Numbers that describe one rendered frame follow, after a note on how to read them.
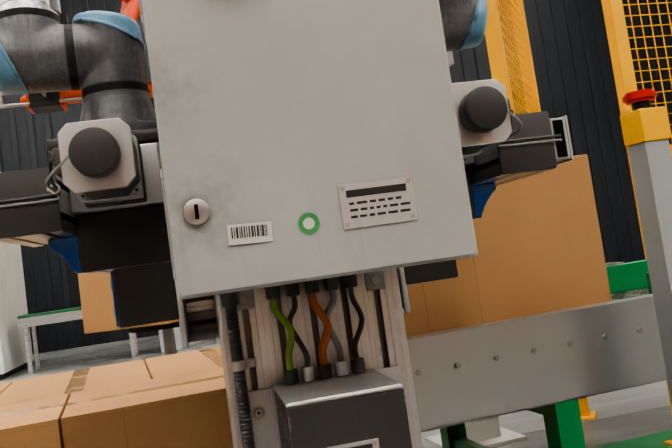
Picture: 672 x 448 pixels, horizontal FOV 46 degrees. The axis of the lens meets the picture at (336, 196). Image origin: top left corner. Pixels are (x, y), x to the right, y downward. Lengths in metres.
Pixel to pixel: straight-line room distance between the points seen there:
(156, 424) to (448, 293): 0.71
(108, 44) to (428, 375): 0.90
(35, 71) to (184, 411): 0.75
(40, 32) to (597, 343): 1.31
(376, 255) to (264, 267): 0.12
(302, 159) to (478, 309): 1.09
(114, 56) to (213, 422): 0.78
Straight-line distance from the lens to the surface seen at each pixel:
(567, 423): 1.85
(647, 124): 1.77
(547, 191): 1.99
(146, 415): 1.74
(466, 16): 1.51
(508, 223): 1.94
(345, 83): 0.90
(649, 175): 1.76
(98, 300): 3.37
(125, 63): 1.45
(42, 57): 1.45
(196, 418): 1.74
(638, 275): 2.64
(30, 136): 12.85
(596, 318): 1.88
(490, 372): 1.75
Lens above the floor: 0.78
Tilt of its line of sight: 4 degrees up
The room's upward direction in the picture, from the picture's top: 8 degrees counter-clockwise
